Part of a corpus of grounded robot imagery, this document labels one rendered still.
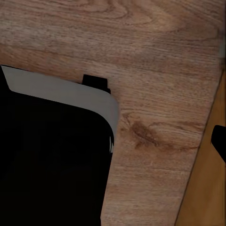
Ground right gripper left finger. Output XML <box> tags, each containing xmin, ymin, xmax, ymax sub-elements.
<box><xmin>0</xmin><ymin>125</ymin><xmax>24</xmax><ymax>181</ymax></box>

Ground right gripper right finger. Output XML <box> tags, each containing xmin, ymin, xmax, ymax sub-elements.
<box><xmin>211</xmin><ymin>125</ymin><xmax>226</xmax><ymax>163</ymax></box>

